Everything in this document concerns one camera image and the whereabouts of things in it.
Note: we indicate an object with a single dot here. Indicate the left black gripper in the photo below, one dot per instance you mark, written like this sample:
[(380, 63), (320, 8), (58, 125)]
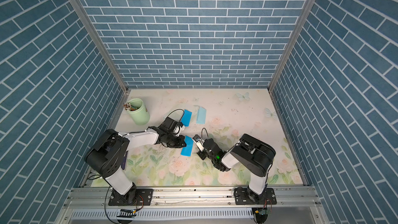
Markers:
[(181, 138)]

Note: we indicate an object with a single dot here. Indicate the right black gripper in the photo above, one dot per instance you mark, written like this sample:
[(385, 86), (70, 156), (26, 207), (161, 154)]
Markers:
[(202, 156)]

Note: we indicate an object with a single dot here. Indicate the blue paper sheet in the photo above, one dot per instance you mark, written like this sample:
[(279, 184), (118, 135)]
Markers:
[(187, 151), (186, 118)]

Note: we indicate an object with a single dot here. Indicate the light blue square paper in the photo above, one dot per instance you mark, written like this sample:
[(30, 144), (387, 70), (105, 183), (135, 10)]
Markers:
[(201, 115)]

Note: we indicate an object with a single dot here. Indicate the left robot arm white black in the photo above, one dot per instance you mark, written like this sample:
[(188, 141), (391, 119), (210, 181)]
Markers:
[(106, 156)]

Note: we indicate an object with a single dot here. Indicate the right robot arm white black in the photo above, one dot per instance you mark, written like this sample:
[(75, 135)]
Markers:
[(253, 154)]

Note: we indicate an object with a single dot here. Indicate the green pencil cup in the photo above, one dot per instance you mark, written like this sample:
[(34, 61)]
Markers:
[(141, 115)]

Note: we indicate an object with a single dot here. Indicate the dark blue notebook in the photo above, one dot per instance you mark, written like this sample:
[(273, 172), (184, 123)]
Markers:
[(123, 165)]

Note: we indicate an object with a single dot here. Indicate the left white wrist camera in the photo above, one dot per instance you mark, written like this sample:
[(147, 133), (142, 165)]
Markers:
[(178, 128)]

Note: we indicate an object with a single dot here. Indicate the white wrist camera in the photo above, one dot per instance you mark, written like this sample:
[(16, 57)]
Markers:
[(178, 128), (199, 142)]

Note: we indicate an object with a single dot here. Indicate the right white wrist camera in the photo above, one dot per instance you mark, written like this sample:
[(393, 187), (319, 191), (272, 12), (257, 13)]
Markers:
[(199, 142)]

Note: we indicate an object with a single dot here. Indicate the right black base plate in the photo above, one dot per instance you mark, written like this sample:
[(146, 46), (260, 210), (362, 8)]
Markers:
[(245, 196)]

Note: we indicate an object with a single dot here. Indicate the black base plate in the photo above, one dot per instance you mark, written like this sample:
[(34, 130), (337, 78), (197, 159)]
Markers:
[(135, 197), (245, 196)]

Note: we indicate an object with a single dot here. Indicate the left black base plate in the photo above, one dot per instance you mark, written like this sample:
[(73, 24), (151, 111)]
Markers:
[(135, 197)]

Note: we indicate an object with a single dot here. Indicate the aluminium mounting rail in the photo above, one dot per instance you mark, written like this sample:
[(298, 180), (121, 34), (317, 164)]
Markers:
[(200, 196)]

